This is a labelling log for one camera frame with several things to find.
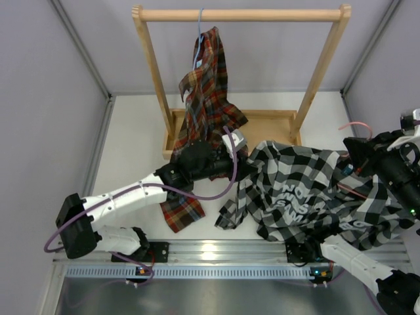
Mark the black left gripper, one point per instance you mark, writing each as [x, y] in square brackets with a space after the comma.
[244, 168]

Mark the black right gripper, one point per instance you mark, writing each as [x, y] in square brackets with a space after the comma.
[363, 154]

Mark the black white checkered shirt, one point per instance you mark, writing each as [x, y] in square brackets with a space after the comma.
[296, 191]

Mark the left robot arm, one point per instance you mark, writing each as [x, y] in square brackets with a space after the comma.
[86, 224]

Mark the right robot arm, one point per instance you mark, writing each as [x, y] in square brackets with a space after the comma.
[390, 210]

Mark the brown red plaid shirt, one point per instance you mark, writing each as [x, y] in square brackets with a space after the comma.
[208, 115]

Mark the wooden clothes rack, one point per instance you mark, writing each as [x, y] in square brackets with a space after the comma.
[280, 125]

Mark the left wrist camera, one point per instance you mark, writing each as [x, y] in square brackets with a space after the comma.
[234, 142]

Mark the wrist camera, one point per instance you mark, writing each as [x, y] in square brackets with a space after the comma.
[409, 122]
[234, 142]

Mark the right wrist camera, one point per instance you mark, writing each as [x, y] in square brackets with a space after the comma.
[409, 122]

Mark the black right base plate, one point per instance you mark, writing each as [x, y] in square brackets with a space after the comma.
[300, 254]

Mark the aluminium mounting rail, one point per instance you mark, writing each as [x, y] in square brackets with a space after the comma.
[241, 252]

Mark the blue wire hanger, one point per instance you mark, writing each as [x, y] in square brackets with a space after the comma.
[199, 40]

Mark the grey slotted cable duct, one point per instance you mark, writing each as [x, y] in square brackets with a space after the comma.
[194, 272]

